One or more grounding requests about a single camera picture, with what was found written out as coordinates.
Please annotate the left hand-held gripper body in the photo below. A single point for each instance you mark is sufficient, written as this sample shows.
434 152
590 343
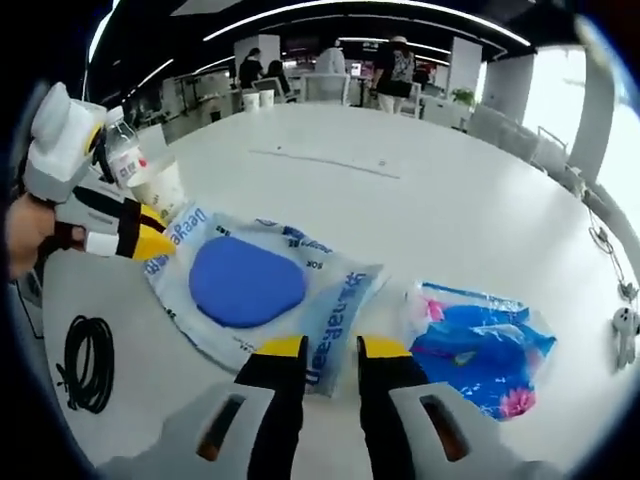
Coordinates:
57 145

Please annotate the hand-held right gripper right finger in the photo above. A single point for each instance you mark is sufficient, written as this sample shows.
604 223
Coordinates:
385 410

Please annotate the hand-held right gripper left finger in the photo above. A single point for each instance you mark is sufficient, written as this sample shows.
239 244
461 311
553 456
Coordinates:
277 410

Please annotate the clear water bottle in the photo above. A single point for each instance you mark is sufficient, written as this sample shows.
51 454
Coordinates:
125 150

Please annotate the wet wipes pack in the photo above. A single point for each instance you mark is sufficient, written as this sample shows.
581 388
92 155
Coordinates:
250 280

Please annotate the blue tissue pack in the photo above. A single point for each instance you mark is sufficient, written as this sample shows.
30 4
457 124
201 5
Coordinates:
480 350

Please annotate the person's left hand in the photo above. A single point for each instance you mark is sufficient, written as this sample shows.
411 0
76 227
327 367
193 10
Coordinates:
30 235

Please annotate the large white paper cup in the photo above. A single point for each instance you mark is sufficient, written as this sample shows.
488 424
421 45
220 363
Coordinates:
267 98
251 100

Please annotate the white table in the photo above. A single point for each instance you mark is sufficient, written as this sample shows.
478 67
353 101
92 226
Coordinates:
400 225

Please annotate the white office chair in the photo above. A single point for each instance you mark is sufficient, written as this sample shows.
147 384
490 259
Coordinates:
325 87

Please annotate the white device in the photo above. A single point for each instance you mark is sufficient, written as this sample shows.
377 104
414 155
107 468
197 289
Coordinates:
627 335

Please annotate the long ceiling light strip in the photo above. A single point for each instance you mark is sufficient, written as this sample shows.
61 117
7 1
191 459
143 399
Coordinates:
375 12

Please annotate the green potted plant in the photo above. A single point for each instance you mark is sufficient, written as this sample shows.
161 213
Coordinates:
463 96

